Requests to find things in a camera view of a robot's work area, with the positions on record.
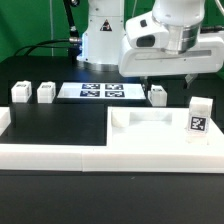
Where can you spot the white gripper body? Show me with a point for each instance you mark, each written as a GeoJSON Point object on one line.
{"type": "Point", "coordinates": [154, 48]}

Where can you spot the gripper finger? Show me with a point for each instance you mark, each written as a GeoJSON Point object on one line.
{"type": "Point", "coordinates": [189, 79]}
{"type": "Point", "coordinates": [145, 85]}

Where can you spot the white square table top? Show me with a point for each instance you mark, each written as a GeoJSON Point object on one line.
{"type": "Point", "coordinates": [146, 127]}

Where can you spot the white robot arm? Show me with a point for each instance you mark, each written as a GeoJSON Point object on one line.
{"type": "Point", "coordinates": [101, 41]}

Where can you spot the white base tag plate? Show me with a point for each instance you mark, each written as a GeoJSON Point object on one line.
{"type": "Point", "coordinates": [123, 91]}

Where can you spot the white U-shaped obstacle fence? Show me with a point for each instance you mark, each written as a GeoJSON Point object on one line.
{"type": "Point", "coordinates": [191, 158]}

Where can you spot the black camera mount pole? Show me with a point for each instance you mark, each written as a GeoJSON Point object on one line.
{"type": "Point", "coordinates": [74, 39]}

